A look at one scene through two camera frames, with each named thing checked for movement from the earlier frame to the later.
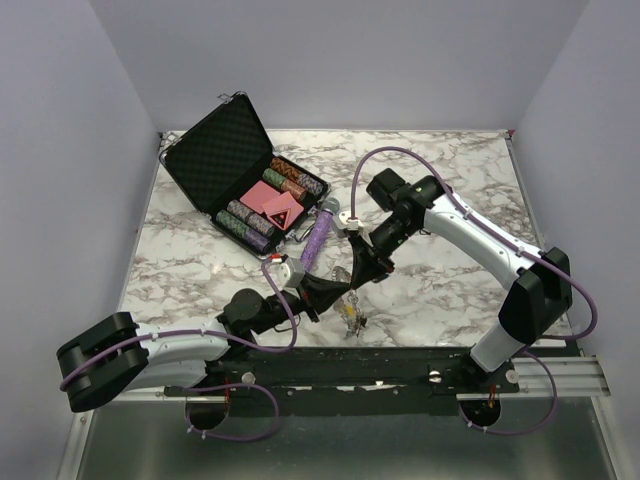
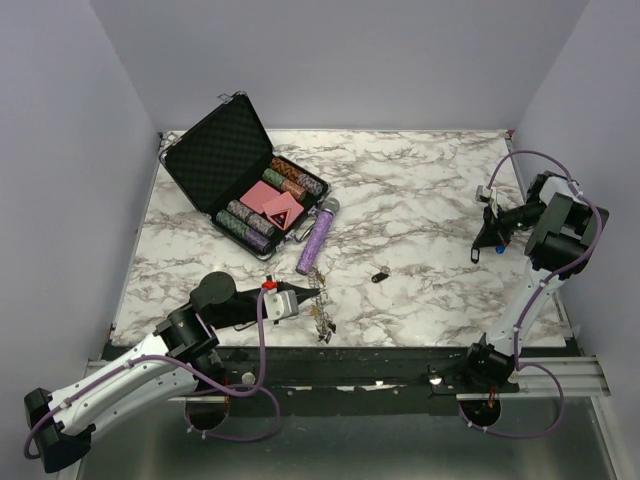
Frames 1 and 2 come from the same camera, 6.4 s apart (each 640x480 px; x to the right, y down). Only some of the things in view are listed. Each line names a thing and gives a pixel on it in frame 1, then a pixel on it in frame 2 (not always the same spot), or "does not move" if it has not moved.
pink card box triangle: (283, 210) does not move
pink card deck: (259, 194) does not move
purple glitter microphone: (318, 234) does not move
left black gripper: (319, 293) -> (302, 293)
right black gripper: (366, 266) -> (493, 233)
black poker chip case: (226, 165) does not move
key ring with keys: (350, 310) -> (325, 324)
